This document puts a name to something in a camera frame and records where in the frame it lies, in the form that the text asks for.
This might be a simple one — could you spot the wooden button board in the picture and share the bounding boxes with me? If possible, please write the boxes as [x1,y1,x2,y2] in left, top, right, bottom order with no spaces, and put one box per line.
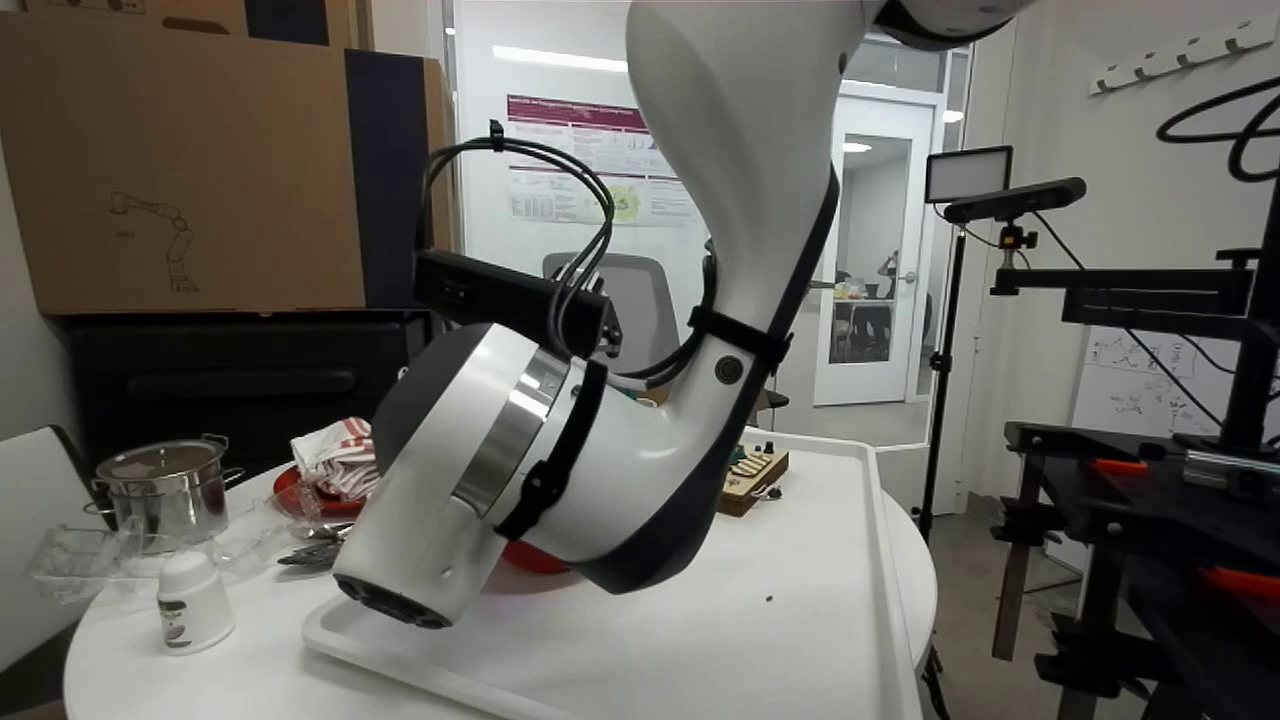
[717,444,797,522]

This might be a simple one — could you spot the white glass door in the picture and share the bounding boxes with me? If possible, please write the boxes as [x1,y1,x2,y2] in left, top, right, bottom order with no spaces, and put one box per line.
[808,89,949,408]

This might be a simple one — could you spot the white plastic tray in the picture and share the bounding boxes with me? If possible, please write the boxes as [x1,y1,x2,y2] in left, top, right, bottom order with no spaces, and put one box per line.
[302,429,929,720]

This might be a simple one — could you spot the black light stand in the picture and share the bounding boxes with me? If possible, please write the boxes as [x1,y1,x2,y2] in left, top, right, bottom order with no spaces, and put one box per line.
[913,197,972,542]

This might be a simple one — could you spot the metal utensils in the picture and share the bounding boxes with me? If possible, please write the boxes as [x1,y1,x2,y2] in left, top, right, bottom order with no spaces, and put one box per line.
[273,522,356,577]

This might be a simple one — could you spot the black light panel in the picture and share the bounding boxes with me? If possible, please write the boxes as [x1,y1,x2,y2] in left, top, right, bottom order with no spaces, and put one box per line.
[925,140,1020,208]

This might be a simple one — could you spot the black cabinet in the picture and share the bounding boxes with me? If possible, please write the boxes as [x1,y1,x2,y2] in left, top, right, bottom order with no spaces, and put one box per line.
[57,304,440,484]

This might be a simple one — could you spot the small salt shaker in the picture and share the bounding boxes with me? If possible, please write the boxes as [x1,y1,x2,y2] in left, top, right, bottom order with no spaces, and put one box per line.
[154,549,239,661]

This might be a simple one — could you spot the large brown cardboard box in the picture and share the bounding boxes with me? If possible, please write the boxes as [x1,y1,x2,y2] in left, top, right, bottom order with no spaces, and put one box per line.
[0,8,464,319]

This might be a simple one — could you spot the black perforated workbench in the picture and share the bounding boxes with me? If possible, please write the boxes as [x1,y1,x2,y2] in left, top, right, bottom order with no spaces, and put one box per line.
[990,415,1280,720]

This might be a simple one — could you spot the clear plastic container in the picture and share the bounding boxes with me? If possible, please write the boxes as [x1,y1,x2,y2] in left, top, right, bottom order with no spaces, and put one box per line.
[28,508,166,607]

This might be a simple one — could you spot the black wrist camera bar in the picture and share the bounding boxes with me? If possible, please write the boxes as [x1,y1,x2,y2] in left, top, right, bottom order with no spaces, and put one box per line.
[407,248,624,364]

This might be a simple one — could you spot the wall poster maroon header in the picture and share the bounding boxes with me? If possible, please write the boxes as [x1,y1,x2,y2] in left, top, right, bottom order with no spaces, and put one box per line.
[506,89,709,233]

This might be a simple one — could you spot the black stereo camera on mount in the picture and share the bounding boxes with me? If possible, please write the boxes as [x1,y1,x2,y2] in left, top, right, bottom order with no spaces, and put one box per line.
[942,171,1093,255]

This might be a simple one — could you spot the orange handled clamp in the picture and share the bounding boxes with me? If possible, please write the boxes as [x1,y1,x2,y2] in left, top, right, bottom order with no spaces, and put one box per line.
[1088,451,1160,489]
[1194,561,1280,607]

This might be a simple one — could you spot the black camera rig arm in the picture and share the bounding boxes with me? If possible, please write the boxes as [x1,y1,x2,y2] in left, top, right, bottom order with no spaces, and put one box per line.
[990,244,1280,460]

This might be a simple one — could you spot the thick black hose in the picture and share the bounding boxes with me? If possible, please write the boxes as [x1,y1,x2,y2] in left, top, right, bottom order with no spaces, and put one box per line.
[1153,71,1280,190]

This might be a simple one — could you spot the white coat hook rail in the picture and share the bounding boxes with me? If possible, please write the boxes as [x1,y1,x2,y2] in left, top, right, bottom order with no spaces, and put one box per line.
[1088,8,1280,99]

